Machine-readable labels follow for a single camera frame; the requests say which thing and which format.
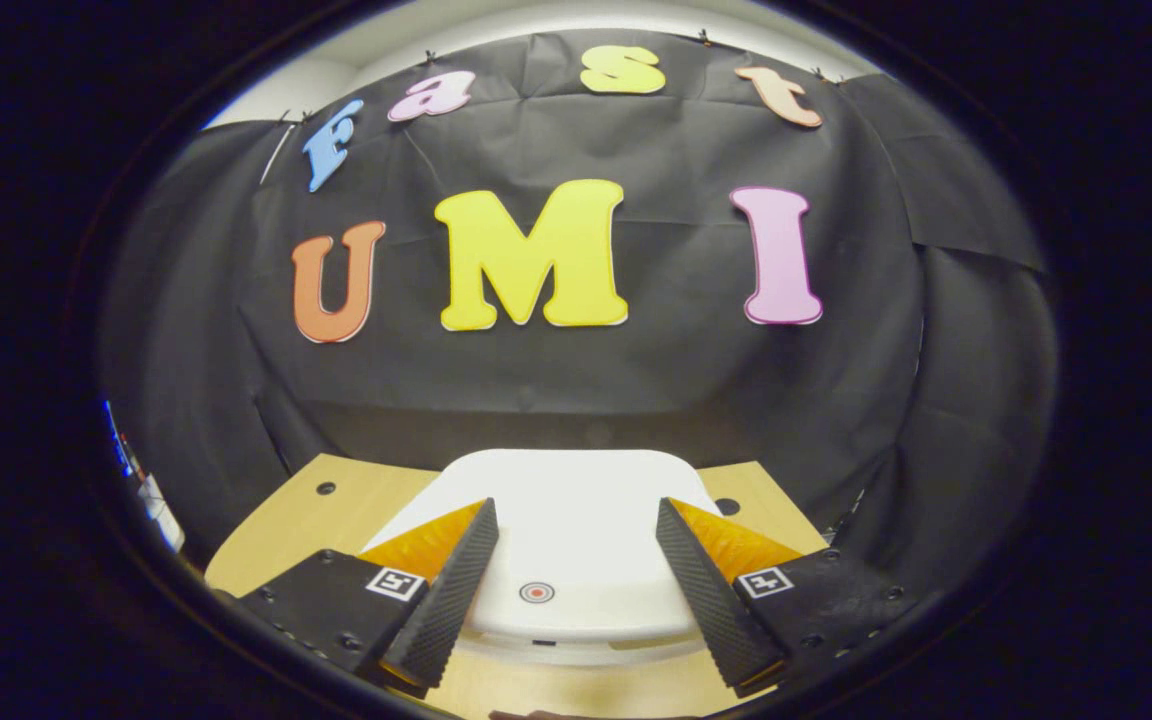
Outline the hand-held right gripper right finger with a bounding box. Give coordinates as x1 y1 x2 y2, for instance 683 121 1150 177
655 496 922 699

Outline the wooden desktop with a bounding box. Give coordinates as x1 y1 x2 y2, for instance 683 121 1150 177
204 453 829 720

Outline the black backdrop cloth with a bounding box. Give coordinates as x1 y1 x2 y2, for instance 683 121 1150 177
96 30 1062 601

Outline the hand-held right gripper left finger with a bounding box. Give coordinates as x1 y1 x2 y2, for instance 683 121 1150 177
236 496 501 692

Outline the white side table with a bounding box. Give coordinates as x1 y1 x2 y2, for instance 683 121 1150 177
134 473 186 552

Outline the white desktop garbage bin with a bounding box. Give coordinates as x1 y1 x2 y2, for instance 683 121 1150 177
361 448 727 667

